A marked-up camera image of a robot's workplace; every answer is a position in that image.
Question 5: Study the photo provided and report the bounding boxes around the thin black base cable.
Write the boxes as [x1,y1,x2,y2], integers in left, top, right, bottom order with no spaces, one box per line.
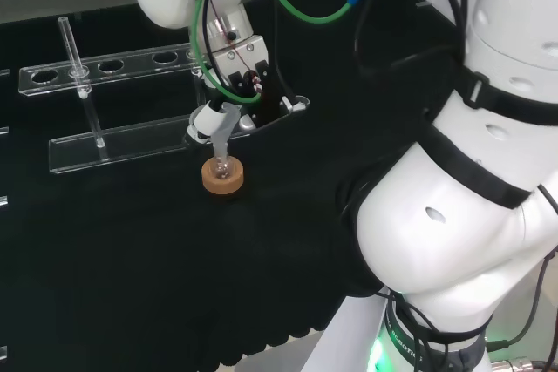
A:
[484,183,558,352]

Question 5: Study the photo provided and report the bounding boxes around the translucent plastic funnel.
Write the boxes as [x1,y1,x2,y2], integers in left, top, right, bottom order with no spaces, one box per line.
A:
[210,101,242,169]

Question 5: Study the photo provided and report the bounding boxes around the clear acrylic funnel stand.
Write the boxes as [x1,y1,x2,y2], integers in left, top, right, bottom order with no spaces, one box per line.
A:
[17,16,211,176]

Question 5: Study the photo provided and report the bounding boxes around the cork ring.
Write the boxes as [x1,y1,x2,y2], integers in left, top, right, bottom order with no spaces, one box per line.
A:
[201,157,245,196]

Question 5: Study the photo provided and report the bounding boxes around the red white twisted wire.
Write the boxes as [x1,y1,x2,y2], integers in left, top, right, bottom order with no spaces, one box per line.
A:
[208,0,265,95]

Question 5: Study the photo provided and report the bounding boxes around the black bench cloth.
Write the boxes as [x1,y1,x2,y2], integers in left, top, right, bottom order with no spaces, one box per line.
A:
[0,0,467,372]

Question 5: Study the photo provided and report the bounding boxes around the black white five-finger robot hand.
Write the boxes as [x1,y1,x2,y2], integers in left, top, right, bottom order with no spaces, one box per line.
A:
[186,34,311,147]

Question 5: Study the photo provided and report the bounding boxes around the small glass round-bottom flask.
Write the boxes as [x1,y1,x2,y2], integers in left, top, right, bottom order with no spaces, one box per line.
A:
[210,155,235,182]

